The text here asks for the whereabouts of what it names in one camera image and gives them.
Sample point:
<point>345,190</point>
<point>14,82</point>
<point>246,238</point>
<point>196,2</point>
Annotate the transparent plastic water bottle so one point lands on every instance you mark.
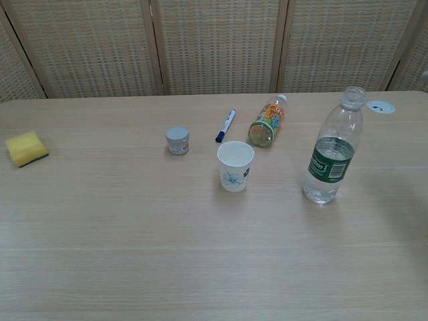
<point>331,157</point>

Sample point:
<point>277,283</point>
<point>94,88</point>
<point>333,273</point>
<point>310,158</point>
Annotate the small white paper cup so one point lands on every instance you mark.
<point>235,167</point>

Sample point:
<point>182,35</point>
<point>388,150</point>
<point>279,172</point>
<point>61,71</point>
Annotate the cartoon label juice bottle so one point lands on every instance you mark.
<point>267,125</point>

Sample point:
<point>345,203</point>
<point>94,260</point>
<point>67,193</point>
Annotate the blue whiteboard marker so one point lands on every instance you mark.
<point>226,125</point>

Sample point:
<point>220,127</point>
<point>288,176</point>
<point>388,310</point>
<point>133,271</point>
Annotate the small jar with grey lid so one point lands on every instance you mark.
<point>177,140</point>

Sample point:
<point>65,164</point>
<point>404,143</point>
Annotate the woven folding screen panel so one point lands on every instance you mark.
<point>13,57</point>
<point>413,60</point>
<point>90,47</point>
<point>341,43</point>
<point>217,47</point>

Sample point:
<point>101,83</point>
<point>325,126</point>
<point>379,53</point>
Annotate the yellow sponge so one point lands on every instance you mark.
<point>25,148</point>

